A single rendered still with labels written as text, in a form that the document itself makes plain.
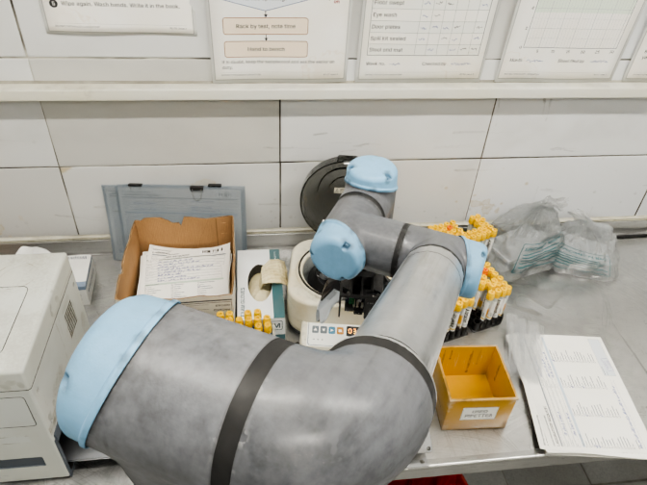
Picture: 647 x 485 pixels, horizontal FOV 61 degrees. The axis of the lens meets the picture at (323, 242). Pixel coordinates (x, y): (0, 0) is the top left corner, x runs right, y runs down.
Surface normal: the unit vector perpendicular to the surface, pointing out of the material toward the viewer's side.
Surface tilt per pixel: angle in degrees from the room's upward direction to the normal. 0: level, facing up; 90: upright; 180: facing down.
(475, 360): 90
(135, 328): 7
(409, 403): 44
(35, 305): 0
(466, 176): 90
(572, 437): 0
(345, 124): 90
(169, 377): 26
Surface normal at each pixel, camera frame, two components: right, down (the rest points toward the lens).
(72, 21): 0.11, 0.58
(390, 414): 0.63, -0.33
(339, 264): -0.37, 0.59
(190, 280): 0.07, -0.77
